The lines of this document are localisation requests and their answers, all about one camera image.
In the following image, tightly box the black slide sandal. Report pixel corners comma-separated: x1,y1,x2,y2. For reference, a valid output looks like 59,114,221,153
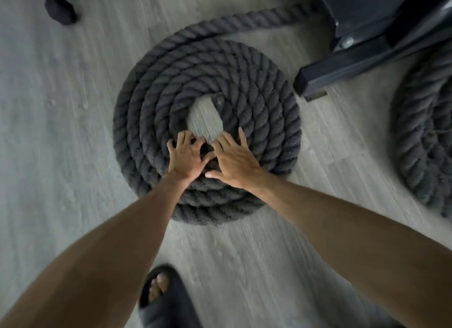
137,264,204,328

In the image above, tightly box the person's left forearm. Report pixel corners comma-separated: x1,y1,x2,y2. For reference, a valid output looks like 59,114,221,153
0,172,193,328

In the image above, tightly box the black metal machine frame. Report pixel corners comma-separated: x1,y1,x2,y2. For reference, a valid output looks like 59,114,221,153
293,0,452,103

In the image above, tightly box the black rubber equipment foot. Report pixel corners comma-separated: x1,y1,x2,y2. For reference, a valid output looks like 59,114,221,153
44,0,79,26

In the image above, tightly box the thick black battle rope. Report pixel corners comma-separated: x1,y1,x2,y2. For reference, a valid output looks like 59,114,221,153
389,48,452,219
112,2,318,227

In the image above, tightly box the person's foot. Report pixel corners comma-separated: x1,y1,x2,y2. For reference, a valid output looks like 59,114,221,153
148,273,171,303

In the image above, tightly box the person's left hand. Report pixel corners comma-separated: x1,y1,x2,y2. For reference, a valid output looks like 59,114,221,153
167,130,217,183

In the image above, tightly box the person's right hand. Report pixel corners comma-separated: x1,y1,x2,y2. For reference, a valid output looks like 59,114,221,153
205,127,270,191

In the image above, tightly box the person's right forearm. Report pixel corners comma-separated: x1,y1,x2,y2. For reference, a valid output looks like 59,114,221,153
246,172,452,328

